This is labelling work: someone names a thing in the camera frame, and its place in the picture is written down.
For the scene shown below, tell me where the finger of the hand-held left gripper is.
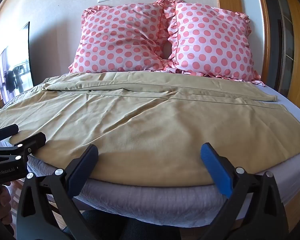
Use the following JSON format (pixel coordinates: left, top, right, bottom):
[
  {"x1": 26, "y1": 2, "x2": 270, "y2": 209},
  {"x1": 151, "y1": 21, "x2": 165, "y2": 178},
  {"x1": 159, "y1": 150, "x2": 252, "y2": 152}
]
[
  {"x1": 0, "y1": 132, "x2": 47, "y2": 158},
  {"x1": 0, "y1": 124, "x2": 19, "y2": 142}
]

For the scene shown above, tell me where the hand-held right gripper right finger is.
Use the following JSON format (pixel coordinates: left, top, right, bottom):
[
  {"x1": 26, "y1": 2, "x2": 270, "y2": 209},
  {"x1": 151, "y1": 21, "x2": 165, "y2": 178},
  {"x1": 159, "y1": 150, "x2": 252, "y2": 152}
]
[{"x1": 200, "y1": 142, "x2": 297, "y2": 240}]

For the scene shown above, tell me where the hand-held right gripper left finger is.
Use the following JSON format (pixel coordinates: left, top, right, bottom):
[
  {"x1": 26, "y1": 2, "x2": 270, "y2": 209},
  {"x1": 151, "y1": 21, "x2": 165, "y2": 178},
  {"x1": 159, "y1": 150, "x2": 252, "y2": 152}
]
[{"x1": 16, "y1": 144, "x2": 99, "y2": 240}]

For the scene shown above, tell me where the tan bed sheet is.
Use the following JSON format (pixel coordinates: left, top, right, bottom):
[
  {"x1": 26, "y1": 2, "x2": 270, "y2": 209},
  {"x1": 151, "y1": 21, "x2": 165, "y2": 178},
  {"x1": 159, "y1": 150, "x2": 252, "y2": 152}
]
[{"x1": 0, "y1": 71, "x2": 300, "y2": 187}]

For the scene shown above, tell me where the black framed mirror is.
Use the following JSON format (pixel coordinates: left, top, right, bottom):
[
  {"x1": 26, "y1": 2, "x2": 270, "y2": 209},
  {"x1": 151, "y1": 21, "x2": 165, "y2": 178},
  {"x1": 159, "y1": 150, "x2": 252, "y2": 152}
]
[{"x1": 0, "y1": 21, "x2": 36, "y2": 103}]

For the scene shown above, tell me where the bed with lavender sheet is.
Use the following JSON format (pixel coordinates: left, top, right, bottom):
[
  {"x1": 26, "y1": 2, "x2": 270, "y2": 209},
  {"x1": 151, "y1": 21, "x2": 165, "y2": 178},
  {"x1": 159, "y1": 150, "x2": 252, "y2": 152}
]
[{"x1": 0, "y1": 80, "x2": 300, "y2": 221}]

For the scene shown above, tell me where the pink polka dot pillow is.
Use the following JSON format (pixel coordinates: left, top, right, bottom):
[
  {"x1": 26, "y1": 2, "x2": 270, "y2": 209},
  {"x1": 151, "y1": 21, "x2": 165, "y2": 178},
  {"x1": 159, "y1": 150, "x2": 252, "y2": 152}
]
[
  {"x1": 156, "y1": 0, "x2": 263, "y2": 83},
  {"x1": 68, "y1": 1, "x2": 171, "y2": 74}
]

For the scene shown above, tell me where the wooden framed glass door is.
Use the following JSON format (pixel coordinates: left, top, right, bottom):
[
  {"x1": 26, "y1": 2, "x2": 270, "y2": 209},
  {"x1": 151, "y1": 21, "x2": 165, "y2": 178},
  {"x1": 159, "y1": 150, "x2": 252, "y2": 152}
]
[{"x1": 275, "y1": 0, "x2": 300, "y2": 110}]

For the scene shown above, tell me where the wooden door frame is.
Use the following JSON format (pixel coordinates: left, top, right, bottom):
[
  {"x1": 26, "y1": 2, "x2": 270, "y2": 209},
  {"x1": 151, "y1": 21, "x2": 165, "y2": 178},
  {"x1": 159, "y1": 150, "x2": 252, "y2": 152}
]
[{"x1": 214, "y1": 0, "x2": 282, "y2": 94}]

